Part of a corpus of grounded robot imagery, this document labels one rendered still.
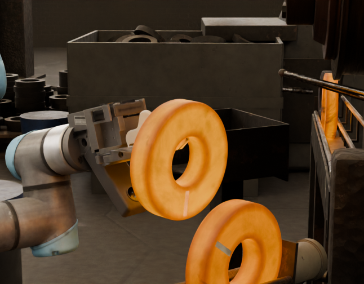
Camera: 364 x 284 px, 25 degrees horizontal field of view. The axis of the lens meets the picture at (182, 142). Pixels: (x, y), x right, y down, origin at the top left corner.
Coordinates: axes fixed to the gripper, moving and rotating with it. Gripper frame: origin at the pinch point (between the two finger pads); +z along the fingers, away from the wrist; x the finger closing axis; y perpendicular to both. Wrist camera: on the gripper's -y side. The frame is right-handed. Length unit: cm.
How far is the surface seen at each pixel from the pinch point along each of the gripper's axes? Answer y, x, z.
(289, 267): -18.6, 7.6, 7.7
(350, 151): -6.6, 29.0, 6.5
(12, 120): 20, 204, -329
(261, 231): -12.6, 3.0, 8.0
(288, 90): 4.4, 35.6, -7.3
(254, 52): 26, 227, -161
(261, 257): -16.1, 3.3, 6.9
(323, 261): -20.0, 15.9, 7.3
